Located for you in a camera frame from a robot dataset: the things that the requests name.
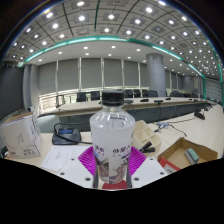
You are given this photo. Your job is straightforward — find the open brown box, red side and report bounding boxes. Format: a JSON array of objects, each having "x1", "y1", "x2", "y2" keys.
[{"x1": 157, "y1": 136, "x2": 219, "y2": 174}]

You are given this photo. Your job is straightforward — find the clear black-capped water bottle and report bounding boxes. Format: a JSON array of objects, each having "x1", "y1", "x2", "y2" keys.
[{"x1": 89, "y1": 89, "x2": 136, "y2": 185}]

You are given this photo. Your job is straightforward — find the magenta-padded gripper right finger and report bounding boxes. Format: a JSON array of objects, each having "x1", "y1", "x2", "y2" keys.
[{"x1": 125, "y1": 146, "x2": 166, "y2": 189}]

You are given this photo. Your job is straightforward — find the white printed paper sheet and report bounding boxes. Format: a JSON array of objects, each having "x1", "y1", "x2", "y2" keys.
[{"x1": 40, "y1": 144, "x2": 93, "y2": 173}]

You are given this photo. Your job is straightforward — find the grey board eraser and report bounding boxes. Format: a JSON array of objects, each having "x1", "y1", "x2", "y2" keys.
[{"x1": 184, "y1": 147, "x2": 200, "y2": 166}]

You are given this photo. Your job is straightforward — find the black desk microphones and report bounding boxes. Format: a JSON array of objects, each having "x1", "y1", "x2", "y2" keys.
[{"x1": 123, "y1": 96, "x2": 174, "y2": 105}]

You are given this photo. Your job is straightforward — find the large white cardboard box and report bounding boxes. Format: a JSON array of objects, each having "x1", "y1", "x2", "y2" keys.
[{"x1": 0, "y1": 111, "x2": 43, "y2": 160}]

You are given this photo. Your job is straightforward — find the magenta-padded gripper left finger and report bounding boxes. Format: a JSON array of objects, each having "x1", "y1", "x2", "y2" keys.
[{"x1": 55, "y1": 145, "x2": 99, "y2": 189}]

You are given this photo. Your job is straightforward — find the row of black office chairs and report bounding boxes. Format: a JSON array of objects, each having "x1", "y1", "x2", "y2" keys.
[{"x1": 54, "y1": 88, "x2": 201, "y2": 105}]

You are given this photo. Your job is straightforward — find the flat round red coaster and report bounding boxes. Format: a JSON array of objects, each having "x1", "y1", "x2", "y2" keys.
[{"x1": 101, "y1": 179, "x2": 128, "y2": 191}]

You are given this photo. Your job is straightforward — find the black stapler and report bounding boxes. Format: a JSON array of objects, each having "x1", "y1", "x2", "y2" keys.
[{"x1": 139, "y1": 141, "x2": 156, "y2": 154}]

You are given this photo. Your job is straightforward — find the recessed ceiling lights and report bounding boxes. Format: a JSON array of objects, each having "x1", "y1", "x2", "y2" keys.
[{"x1": 11, "y1": 0, "x2": 222, "y2": 78}]

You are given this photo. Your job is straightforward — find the small open white box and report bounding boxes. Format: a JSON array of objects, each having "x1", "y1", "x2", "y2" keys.
[{"x1": 131, "y1": 119, "x2": 163, "y2": 158}]

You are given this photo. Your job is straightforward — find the black desk microphone unit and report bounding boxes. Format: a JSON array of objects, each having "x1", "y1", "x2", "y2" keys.
[{"x1": 193, "y1": 109, "x2": 206, "y2": 121}]

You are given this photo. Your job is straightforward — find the black desk phone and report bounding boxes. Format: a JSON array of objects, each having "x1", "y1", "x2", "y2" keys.
[{"x1": 51, "y1": 128, "x2": 83, "y2": 146}]

